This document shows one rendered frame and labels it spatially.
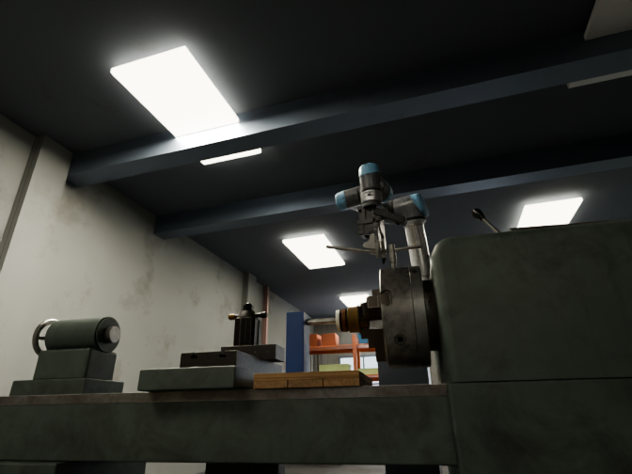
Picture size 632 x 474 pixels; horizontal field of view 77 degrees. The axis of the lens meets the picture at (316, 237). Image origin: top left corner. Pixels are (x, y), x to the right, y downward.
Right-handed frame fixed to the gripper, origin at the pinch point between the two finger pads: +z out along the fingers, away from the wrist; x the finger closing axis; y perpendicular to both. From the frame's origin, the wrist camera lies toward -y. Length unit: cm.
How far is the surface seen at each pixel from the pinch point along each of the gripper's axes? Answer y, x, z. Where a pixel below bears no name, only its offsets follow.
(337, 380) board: 10.7, 22.6, 37.9
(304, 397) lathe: 20, 23, 42
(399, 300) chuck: -6.8, 15.1, 17.0
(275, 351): 38.8, 4.8, 28.7
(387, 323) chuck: -2.8, 15.7, 23.1
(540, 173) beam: -102, -270, -133
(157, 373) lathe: 61, 35, 34
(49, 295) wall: 318, -105, -33
